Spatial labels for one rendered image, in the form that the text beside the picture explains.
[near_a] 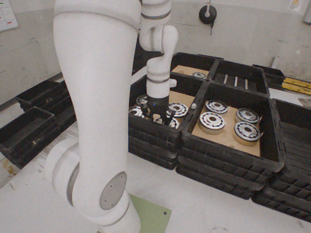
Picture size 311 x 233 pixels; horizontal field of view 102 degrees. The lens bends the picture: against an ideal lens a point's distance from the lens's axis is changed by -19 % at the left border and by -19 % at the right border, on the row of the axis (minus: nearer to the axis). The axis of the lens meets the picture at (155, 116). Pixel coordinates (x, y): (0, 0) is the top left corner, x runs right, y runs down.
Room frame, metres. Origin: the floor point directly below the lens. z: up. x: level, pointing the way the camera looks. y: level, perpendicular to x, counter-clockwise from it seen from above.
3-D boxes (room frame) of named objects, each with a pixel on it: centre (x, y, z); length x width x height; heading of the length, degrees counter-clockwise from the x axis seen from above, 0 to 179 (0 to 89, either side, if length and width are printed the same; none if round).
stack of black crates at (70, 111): (1.07, 0.82, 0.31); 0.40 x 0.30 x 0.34; 157
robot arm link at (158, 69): (0.44, -0.02, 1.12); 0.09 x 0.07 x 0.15; 80
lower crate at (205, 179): (0.42, -0.29, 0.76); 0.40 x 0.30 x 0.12; 153
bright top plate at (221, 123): (0.45, -0.23, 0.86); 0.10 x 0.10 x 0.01
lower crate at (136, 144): (0.56, -0.03, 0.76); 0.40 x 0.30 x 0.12; 153
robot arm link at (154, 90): (0.46, -0.02, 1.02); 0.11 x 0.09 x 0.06; 160
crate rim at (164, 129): (0.56, -0.03, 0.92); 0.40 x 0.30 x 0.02; 153
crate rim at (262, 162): (0.42, -0.29, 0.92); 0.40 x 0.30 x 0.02; 153
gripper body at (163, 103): (0.44, -0.01, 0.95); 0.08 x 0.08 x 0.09
